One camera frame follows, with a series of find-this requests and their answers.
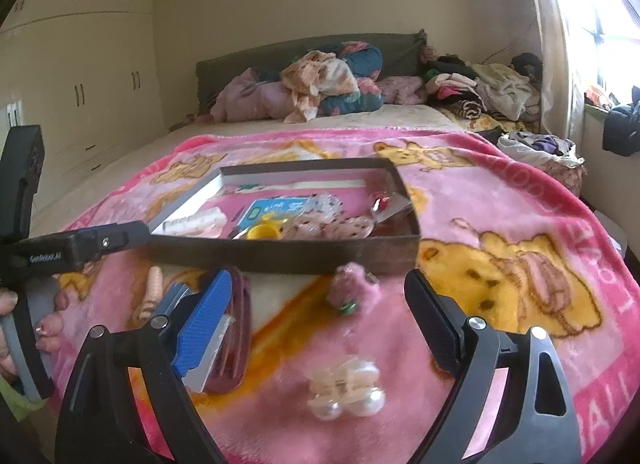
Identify beige wooden hair clip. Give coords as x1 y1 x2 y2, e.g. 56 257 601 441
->
132 266 164 325

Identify pearl clear claw clip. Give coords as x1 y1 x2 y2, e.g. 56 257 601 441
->
307 356 386 422

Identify pink fuzzy hair tie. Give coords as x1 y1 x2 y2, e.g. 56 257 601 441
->
326 263 381 316

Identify maroon banana hair clip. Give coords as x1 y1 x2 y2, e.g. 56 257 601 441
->
200 266 252 395

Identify left hand painted nails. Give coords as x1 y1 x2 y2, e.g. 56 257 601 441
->
0 288 70 383

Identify pink bear print blanket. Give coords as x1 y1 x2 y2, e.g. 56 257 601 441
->
77 128 639 463

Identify cream built-in wardrobe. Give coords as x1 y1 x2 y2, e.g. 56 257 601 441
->
1 0 166 210

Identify blue card packet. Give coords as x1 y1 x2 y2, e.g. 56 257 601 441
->
239 197 308 228

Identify pink pajama pillow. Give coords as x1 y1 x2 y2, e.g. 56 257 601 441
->
210 68 294 123

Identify red jewel in plastic bag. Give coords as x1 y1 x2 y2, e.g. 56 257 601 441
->
370 192 412 224

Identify brown cardboard tray box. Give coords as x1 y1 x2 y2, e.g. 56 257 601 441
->
149 158 421 276

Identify laundry basket with clothes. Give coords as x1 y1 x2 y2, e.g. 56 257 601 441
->
497 131 587 197

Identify dark bag on windowsill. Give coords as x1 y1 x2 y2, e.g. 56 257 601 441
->
602 86 640 157

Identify peach floral cloth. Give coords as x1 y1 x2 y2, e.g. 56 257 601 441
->
280 50 360 123

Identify pile of clothes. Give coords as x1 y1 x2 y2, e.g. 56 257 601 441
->
378 45 542 132

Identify dark floral rolled quilt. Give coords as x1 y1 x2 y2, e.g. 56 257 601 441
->
295 41 384 119

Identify green padded headboard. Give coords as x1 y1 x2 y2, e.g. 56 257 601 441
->
195 29 427 114

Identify cream curtain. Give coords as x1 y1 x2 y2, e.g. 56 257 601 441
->
534 0 590 145

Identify yellow ring toy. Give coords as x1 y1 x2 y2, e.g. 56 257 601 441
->
230 215 288 240

